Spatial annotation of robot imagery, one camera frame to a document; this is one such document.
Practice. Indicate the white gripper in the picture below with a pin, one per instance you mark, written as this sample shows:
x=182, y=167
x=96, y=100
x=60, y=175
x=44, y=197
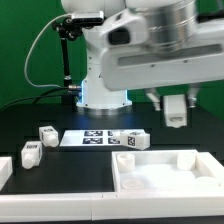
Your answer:
x=155, y=49

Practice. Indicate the white square tabletop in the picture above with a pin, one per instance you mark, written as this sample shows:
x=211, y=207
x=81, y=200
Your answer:
x=159, y=170

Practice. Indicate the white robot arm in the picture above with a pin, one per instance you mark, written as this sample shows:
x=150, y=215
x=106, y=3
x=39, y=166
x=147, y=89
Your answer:
x=96, y=96

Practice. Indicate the white sheet with markers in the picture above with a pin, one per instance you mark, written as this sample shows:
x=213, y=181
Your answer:
x=94, y=137

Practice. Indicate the white right fence block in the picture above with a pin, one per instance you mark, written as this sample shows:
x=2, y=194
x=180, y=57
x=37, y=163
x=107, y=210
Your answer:
x=209, y=166

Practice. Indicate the white fence block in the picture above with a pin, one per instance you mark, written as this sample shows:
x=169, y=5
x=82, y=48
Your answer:
x=5, y=170
x=209, y=166

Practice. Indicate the white front fence bar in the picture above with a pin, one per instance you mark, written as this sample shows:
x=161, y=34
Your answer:
x=108, y=206

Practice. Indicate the white left fence block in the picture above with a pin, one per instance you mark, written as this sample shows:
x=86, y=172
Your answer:
x=5, y=170

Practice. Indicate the silver camera on stand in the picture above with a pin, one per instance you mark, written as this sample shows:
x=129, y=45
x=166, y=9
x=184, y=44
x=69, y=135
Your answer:
x=96, y=17

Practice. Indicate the black camera stand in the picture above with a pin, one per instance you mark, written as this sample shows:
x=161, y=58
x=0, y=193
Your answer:
x=69, y=30

